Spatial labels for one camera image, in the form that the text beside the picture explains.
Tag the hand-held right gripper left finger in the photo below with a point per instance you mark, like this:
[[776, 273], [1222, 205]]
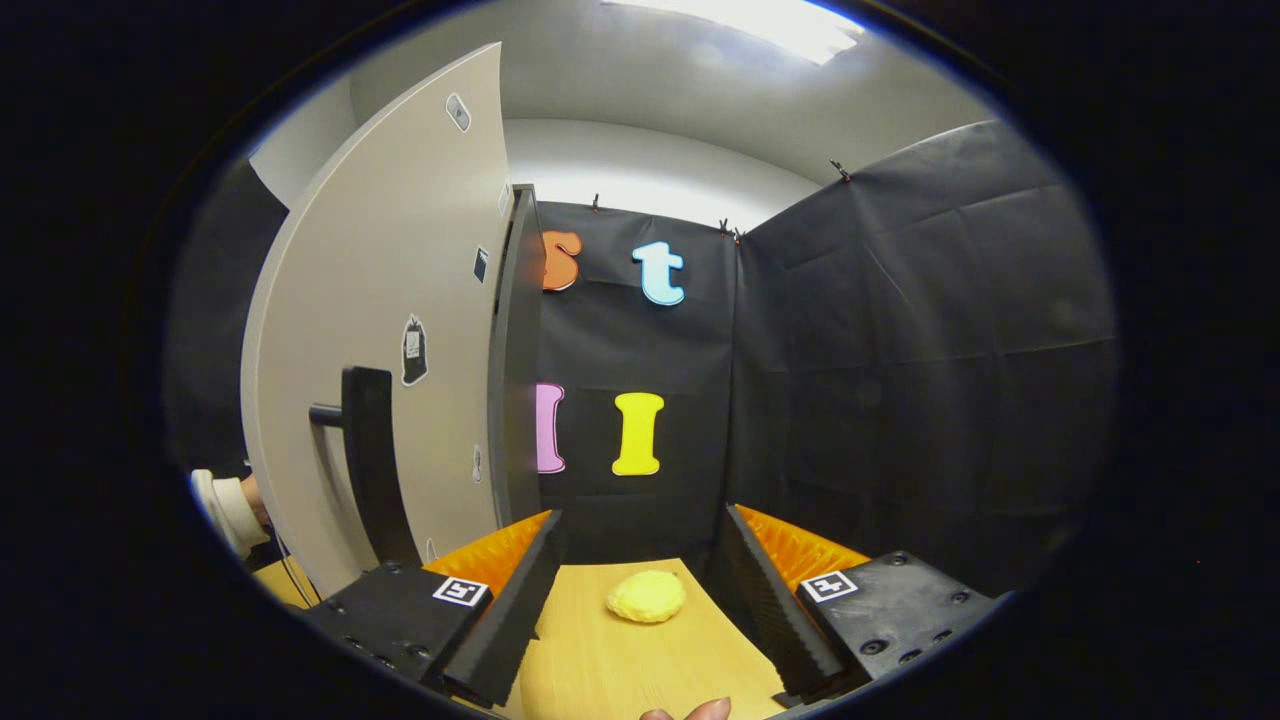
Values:
[[515, 610]]

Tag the beige cabinet door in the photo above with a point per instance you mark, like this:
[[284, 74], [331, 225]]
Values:
[[350, 250]]

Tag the yellow bread roll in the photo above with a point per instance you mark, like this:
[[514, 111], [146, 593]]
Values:
[[647, 597]]

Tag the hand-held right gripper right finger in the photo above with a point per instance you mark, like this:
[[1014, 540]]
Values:
[[770, 600]]

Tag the long ceiling light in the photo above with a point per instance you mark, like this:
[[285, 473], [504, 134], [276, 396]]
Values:
[[760, 25]]

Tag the black backdrop cloth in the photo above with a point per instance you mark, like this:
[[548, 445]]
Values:
[[900, 350]]

